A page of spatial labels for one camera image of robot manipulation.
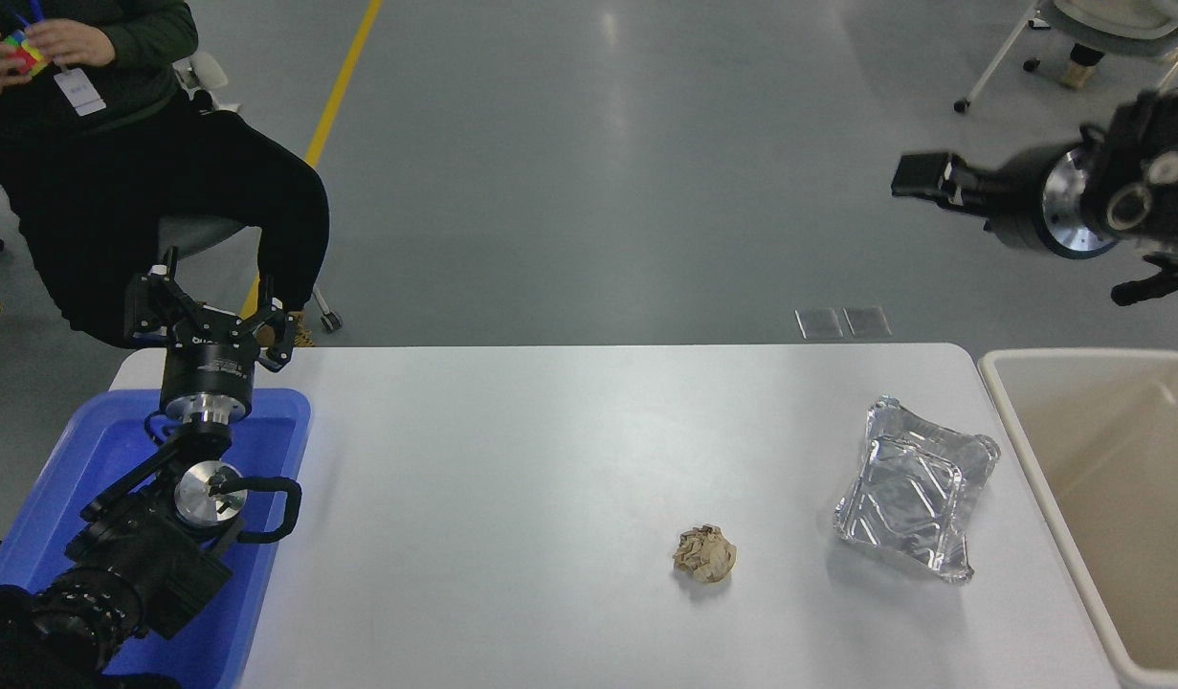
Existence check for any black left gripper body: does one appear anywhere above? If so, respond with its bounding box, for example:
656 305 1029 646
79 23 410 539
158 320 258 405

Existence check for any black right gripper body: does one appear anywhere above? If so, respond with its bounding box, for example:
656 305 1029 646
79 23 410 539
976 144 1068 253

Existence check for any colourful puzzle cube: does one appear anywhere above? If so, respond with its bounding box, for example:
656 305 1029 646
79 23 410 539
3 29 52 78

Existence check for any person's left hand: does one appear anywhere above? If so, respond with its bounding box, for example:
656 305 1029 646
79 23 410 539
24 19 117 69

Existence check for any white grey wheeled chair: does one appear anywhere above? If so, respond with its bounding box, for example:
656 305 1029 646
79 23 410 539
952 0 1178 116
158 50 344 334

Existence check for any person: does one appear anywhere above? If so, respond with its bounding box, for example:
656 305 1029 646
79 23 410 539
1048 0 1178 92
0 0 331 348

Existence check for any blue plastic tray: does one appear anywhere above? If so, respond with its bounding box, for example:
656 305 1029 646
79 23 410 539
0 386 314 689

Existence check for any grey floor outlet plate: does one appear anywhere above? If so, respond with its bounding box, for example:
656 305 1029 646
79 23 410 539
796 307 845 341
843 305 893 338

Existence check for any white ID badge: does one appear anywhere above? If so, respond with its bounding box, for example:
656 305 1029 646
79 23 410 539
53 69 107 118

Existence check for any silver foil tray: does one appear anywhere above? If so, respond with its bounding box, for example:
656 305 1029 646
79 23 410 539
833 396 1002 585

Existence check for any large pale bin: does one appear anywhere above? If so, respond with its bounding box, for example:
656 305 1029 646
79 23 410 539
978 347 1178 689

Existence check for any crumpled tan paper ball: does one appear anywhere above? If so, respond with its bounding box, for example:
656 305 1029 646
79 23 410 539
672 523 739 585

